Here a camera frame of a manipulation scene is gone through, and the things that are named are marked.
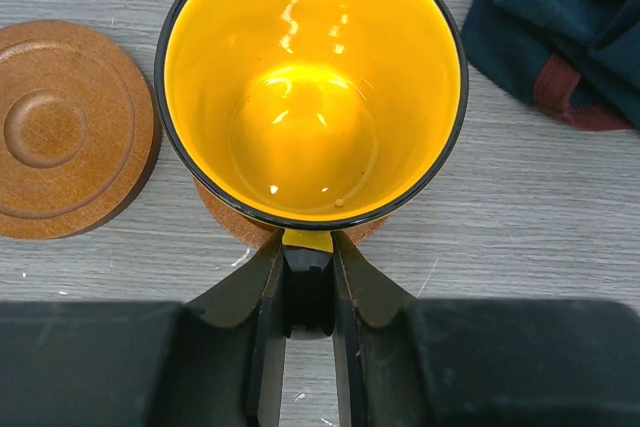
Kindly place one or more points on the dark blue folded cloth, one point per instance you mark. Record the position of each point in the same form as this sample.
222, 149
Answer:
575, 60

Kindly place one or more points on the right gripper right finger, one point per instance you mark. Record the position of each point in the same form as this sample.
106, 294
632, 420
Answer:
404, 361

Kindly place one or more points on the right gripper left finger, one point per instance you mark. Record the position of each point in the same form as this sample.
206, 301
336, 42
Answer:
215, 361

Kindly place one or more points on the yellow cup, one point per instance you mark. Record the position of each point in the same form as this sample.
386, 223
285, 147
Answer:
312, 117

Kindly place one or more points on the wooden coaster back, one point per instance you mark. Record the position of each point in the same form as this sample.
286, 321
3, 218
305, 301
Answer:
79, 132

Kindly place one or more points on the wooden coaster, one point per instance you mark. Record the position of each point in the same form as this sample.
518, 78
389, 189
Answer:
79, 132
255, 233

